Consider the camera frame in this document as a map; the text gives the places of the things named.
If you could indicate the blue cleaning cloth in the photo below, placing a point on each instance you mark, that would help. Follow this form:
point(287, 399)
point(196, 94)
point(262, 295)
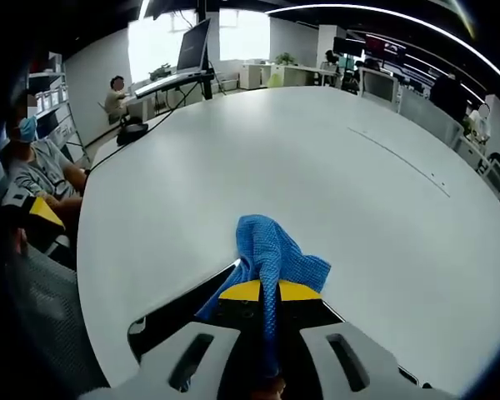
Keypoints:
point(266, 250)

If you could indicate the white storage shelving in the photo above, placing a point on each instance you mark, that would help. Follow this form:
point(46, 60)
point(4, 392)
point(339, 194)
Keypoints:
point(52, 98)

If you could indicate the low white cabinet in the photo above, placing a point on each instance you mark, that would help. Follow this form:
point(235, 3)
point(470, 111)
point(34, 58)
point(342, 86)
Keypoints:
point(291, 75)

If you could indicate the person's right hand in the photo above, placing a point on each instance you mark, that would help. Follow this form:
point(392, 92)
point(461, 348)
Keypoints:
point(277, 387)

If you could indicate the white square-backed chair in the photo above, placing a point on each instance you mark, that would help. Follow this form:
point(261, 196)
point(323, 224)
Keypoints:
point(379, 87)

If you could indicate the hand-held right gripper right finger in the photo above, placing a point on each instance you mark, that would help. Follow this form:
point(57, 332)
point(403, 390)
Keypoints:
point(350, 366)

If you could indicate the red display monitor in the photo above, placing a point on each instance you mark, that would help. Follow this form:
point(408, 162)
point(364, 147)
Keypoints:
point(383, 48)

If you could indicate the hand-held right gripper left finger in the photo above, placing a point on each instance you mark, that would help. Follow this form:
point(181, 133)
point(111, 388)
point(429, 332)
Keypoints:
point(158, 366)

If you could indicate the curved ceiling light strip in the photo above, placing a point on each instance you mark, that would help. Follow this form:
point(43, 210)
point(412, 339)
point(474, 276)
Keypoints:
point(379, 12)

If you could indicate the white wide-backed chair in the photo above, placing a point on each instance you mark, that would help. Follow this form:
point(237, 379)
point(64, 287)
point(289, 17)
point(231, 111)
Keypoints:
point(431, 112)

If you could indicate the black bag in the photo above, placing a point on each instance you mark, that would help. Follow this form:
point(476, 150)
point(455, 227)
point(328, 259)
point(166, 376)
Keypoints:
point(131, 133)

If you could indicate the tilted dark display screen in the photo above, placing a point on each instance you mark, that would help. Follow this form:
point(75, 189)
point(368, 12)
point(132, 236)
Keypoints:
point(193, 46)

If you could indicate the small green plant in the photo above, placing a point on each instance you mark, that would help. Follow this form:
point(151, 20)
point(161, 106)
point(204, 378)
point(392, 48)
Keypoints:
point(160, 71)

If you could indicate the green potted plant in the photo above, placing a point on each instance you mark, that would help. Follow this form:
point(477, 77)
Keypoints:
point(284, 58)

